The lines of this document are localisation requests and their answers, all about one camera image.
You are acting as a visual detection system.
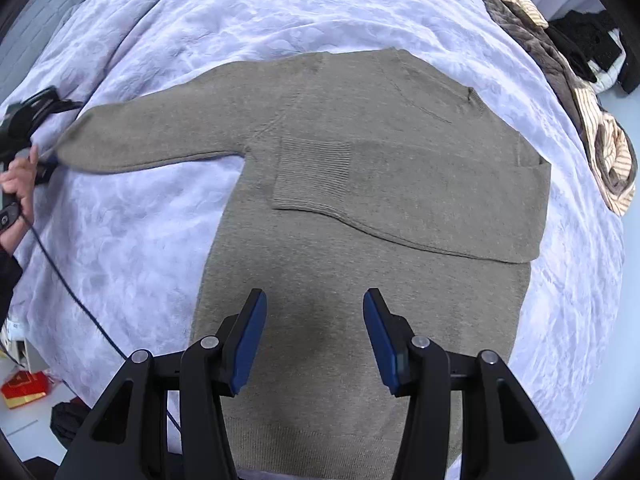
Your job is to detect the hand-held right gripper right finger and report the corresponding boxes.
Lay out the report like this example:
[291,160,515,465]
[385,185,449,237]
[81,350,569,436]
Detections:
[363,288,574,480]

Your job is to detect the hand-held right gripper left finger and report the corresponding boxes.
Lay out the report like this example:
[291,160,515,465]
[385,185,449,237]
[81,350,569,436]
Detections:
[54,288,268,480]

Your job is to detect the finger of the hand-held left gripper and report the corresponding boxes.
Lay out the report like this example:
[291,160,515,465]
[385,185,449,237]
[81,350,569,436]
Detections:
[33,149,62,186]

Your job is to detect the olive brown knit sweater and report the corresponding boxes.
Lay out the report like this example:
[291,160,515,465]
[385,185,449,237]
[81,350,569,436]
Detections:
[52,47,553,480]

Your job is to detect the brown and striped clothes pile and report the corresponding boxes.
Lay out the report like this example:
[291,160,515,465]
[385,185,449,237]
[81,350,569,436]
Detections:
[487,0,639,217]

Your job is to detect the person's left hand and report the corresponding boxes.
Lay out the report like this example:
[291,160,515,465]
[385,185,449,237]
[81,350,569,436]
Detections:
[0,144,41,227]

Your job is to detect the grey quilted bedding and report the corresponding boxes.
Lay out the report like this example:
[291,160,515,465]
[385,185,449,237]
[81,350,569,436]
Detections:
[0,0,103,107]

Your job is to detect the light lilac embossed blanket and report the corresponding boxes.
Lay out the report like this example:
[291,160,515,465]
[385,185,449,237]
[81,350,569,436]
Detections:
[0,0,629,480]

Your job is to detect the white box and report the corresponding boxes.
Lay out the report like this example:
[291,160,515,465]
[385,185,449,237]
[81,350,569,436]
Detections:
[0,320,32,367]

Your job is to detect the black bag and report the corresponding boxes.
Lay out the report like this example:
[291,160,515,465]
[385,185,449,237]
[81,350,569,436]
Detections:
[49,400,95,452]

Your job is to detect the red box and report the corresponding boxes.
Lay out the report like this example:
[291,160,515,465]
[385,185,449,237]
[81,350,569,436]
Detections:
[0,369,52,412]

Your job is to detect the brown plush garment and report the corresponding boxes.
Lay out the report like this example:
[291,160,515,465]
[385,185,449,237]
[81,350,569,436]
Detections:
[471,0,601,196]

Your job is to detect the black fuzzy garment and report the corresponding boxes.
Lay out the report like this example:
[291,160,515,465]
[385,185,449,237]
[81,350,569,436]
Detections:
[546,9,629,85]

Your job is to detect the black cable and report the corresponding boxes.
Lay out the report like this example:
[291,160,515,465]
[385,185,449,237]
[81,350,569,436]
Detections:
[17,204,183,442]

